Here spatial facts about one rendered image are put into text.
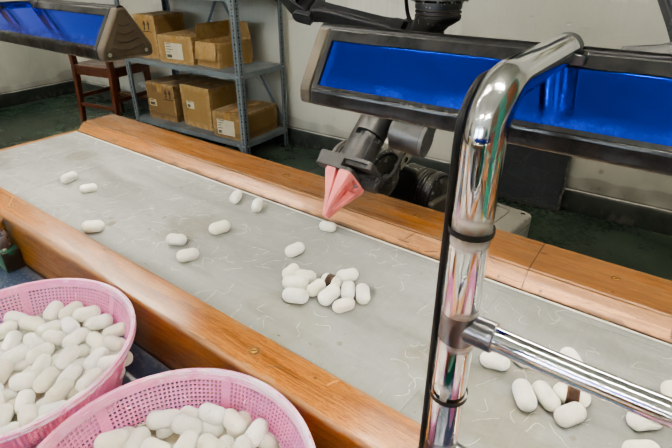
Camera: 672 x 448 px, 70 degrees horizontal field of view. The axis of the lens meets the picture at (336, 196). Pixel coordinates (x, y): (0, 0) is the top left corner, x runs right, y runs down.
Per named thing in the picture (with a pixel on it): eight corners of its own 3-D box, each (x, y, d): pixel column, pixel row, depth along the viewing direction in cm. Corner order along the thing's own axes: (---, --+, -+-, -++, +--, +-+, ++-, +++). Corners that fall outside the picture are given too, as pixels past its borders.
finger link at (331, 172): (341, 216, 72) (368, 164, 74) (304, 203, 76) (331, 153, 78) (357, 234, 77) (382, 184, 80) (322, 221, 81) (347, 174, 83)
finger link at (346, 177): (328, 212, 73) (355, 160, 75) (293, 199, 77) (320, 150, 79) (345, 229, 79) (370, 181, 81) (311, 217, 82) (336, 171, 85)
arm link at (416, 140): (392, 88, 88) (381, 64, 80) (452, 104, 83) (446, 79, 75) (366, 147, 86) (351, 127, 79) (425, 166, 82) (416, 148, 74)
